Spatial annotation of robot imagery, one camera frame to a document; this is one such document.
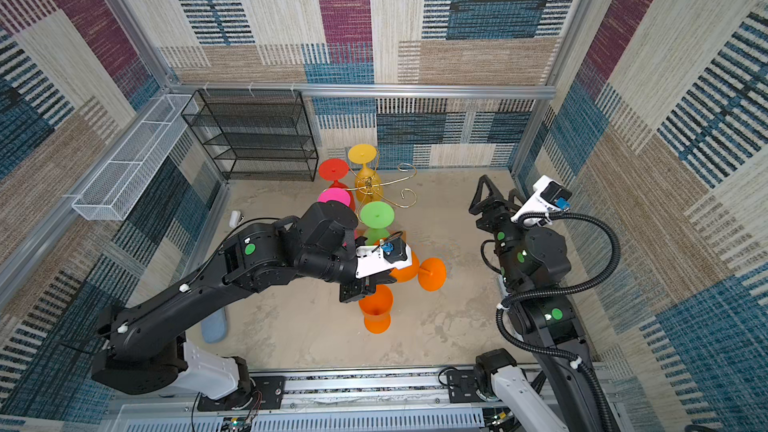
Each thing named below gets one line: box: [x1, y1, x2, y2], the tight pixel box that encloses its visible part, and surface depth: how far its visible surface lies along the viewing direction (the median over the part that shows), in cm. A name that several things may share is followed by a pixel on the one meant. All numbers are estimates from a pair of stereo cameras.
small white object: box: [229, 210, 242, 228], surface depth 107 cm
